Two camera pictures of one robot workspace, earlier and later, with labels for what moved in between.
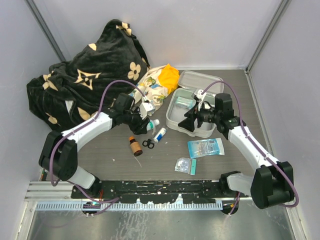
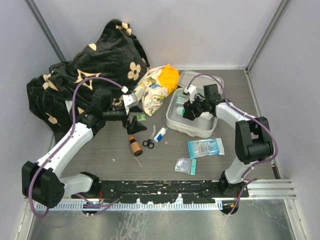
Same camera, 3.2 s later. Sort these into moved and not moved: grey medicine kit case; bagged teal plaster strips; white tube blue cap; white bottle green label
Moved: white bottle green label
Not moved: bagged teal plaster strips; white tube blue cap; grey medicine kit case
